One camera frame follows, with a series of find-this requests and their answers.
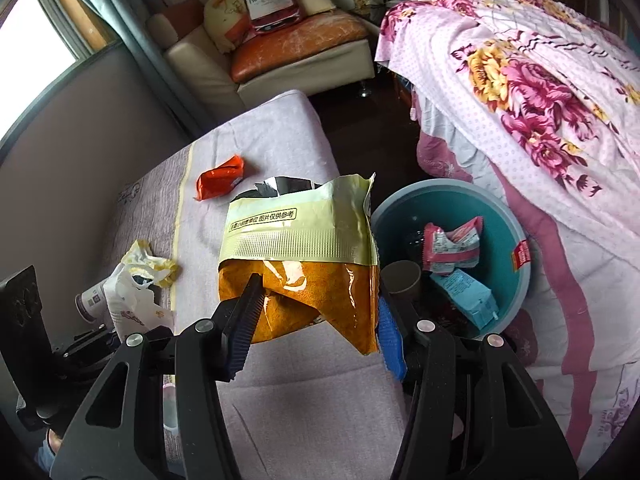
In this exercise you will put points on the yellow white wrapper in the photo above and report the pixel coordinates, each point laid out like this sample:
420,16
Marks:
150,262

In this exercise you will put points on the pink white snack wrapper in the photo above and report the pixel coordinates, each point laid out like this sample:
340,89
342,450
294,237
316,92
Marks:
444,252

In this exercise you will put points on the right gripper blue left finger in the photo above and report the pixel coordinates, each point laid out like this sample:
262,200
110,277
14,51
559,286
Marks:
242,316

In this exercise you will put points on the cartoon print face mask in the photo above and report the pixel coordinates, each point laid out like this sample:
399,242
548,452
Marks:
131,301

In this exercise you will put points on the person's left hand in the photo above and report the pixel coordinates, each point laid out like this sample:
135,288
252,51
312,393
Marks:
46,454

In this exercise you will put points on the yellow orange snack bag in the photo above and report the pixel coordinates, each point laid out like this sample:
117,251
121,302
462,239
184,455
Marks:
316,254

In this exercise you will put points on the teal carton box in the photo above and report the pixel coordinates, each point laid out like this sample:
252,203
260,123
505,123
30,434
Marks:
473,299

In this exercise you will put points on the teal round trash bin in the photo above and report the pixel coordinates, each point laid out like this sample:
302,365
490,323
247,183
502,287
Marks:
398,225

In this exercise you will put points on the cream armchair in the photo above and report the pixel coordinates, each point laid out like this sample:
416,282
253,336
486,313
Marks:
214,50

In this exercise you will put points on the orange seat cushion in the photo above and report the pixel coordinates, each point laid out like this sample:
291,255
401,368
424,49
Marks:
294,43

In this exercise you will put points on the orange red snack wrapper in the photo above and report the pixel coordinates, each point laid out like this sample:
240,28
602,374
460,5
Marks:
221,180

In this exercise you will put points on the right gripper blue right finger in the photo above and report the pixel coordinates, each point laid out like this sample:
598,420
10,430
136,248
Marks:
390,341

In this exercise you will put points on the purple striped cloth cover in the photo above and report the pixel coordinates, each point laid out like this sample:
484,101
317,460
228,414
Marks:
261,194

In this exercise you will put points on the brown paper cup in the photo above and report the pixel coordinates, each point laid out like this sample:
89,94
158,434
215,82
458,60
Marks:
402,279

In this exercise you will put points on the cream yellow pillow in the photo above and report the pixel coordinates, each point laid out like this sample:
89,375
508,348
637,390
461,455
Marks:
227,23

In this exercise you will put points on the teal curtain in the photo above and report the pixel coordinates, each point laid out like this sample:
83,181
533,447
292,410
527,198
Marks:
127,18

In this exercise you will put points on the white paper cup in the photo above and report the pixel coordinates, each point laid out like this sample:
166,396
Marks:
92,306

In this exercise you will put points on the pink floral quilt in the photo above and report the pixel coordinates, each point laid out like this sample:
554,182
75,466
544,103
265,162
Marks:
539,105

